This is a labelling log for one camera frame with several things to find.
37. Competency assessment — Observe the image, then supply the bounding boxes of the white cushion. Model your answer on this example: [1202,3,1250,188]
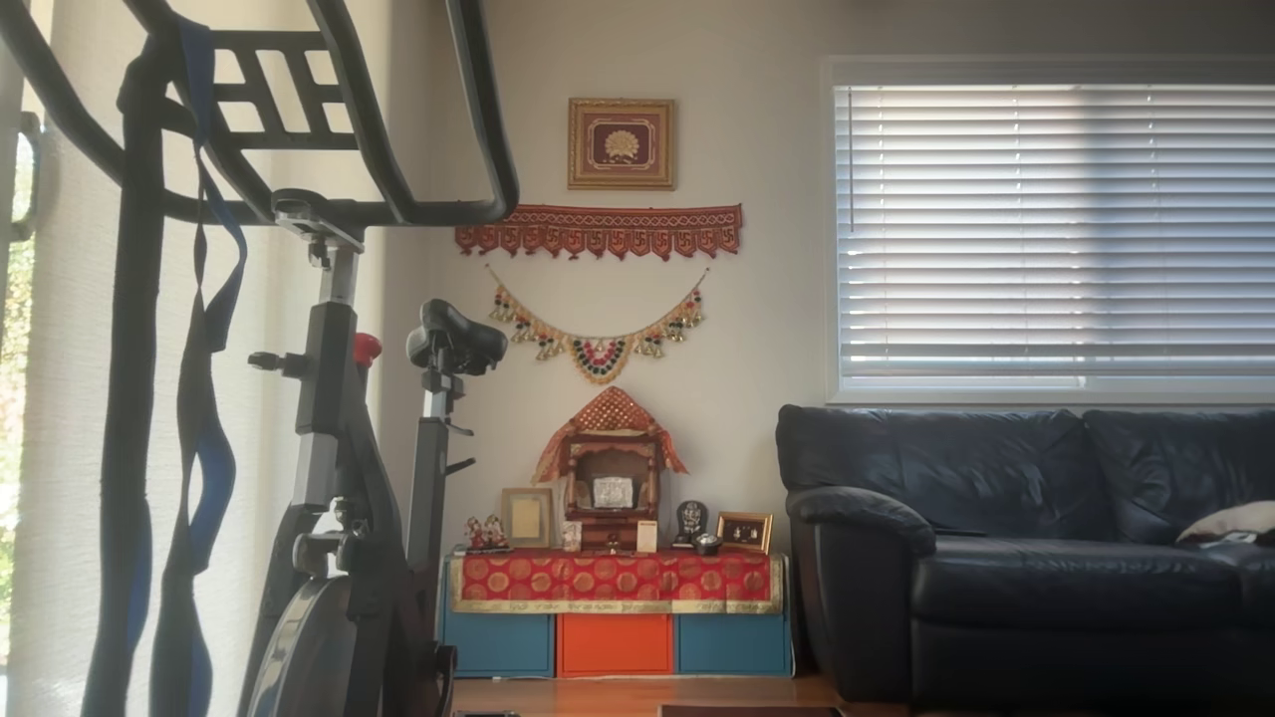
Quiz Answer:
[1175,501,1275,549]

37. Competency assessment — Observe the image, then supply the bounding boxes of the small wooden shrine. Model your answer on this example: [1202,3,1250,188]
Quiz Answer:
[563,430,663,552]

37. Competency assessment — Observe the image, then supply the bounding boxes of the white sheer curtain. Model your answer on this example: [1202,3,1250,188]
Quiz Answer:
[0,0,399,717]

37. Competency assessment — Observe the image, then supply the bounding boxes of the black grey exercise bike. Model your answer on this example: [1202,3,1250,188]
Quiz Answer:
[0,0,521,717]

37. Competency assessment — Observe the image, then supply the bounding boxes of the blue black resistance band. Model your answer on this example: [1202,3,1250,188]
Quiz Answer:
[149,15,250,717]

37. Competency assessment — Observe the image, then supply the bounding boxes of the gold photo frame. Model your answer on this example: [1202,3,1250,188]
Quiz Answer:
[716,511,774,555]

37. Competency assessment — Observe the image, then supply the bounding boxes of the blue storage bin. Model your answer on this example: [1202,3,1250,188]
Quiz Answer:
[441,611,555,679]
[676,612,792,678]

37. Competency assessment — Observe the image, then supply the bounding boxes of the orange storage bin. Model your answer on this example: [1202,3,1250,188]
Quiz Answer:
[557,612,674,678]

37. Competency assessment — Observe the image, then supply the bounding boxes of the dark floor rug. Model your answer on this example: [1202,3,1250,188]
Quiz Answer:
[657,704,848,717]

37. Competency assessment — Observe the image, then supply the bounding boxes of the red gold shrine cloth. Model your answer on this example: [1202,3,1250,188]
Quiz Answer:
[533,386,688,484]

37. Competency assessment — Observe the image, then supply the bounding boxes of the black leather sofa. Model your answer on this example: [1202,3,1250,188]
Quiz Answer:
[775,403,1275,710]

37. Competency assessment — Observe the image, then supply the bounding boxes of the gold framed wall picture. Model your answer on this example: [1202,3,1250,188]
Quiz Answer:
[568,98,676,191]

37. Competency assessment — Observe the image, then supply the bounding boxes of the white window frame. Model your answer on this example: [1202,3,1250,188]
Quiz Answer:
[823,57,1275,406]

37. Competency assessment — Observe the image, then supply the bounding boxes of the red gold table runner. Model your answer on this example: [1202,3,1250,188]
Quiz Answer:
[448,551,785,614]

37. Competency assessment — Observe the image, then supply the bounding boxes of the beige photo frame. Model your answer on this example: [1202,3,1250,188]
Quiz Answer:
[500,487,555,549]

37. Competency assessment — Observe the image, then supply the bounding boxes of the white window blinds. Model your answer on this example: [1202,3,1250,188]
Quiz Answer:
[835,85,1275,391]

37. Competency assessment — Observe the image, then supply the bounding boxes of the red embroidered wall valance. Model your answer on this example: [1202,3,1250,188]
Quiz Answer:
[455,204,743,262]

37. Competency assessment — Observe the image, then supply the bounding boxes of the beaded wall garland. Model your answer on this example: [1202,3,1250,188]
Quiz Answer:
[486,265,710,385]

